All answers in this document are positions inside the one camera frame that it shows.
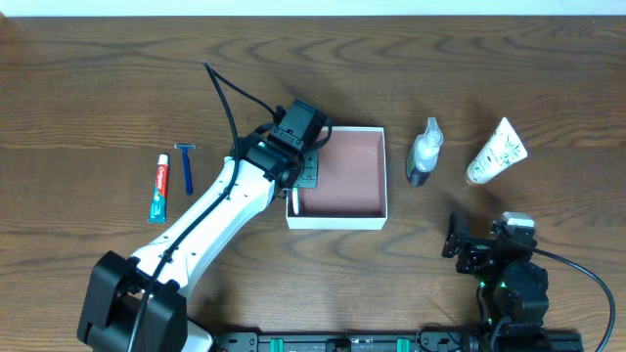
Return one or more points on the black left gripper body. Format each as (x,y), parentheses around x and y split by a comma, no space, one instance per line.
(307,170)

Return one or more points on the white Pantene tube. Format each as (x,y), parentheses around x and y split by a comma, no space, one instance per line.
(503,149)

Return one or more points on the green toothbrush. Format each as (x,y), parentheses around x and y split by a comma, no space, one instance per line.
(295,201)

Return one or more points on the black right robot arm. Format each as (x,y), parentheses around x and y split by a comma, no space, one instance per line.
(512,291)

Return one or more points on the white box with red interior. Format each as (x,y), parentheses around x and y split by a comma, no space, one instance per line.
(351,193)

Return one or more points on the clear foam pump soap bottle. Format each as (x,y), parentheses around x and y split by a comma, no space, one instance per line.
(423,155)

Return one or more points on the Colgate toothpaste tube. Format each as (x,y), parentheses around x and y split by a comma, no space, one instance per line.
(159,199)

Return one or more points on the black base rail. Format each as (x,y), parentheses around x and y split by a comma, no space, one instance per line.
(423,341)

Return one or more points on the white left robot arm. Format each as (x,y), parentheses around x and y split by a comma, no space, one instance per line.
(139,303)

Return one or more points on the blue disposable razor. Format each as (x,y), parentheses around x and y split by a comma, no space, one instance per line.
(184,148)

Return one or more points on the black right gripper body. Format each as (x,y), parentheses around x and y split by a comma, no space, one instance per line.
(467,248)

